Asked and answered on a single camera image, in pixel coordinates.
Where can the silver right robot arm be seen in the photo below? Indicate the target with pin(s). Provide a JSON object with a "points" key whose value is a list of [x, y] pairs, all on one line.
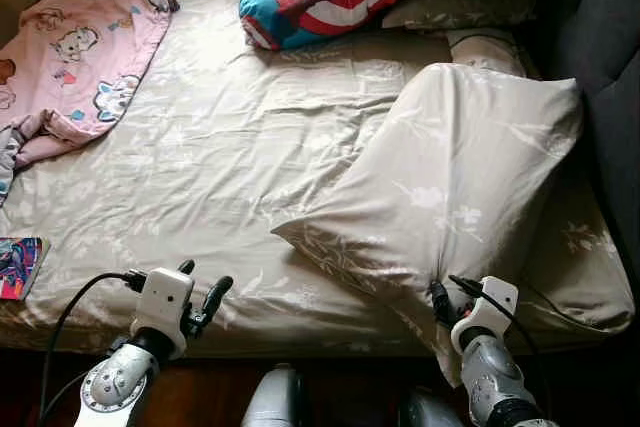
{"points": [[490, 377]]}

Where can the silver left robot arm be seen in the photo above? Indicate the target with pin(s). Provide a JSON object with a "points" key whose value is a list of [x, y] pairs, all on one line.
{"points": [[120, 382]]}

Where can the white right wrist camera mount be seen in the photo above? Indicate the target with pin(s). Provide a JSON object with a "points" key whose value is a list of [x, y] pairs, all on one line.
{"points": [[495, 307]]}

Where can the flat beige floral pillow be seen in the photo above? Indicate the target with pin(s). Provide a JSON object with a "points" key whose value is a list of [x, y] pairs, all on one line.
{"points": [[460, 7]]}

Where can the pink cartoon print blanket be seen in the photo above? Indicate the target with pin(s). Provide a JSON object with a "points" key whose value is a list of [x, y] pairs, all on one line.
{"points": [[80, 77]]}

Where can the colourful comic book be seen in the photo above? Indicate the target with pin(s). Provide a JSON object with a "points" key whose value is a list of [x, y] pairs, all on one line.
{"points": [[20, 269]]}

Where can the silver right robot leg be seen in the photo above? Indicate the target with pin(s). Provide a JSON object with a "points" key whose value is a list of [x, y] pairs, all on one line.
{"points": [[430, 412]]}

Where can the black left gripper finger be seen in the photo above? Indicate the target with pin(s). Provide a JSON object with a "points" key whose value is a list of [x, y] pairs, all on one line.
{"points": [[218, 294], [187, 267]]}

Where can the bed with beige floral sheet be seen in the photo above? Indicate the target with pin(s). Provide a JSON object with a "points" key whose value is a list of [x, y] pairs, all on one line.
{"points": [[250, 147]]}

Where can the large beige floral pillow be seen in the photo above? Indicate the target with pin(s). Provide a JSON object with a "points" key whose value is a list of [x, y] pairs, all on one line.
{"points": [[450, 187]]}

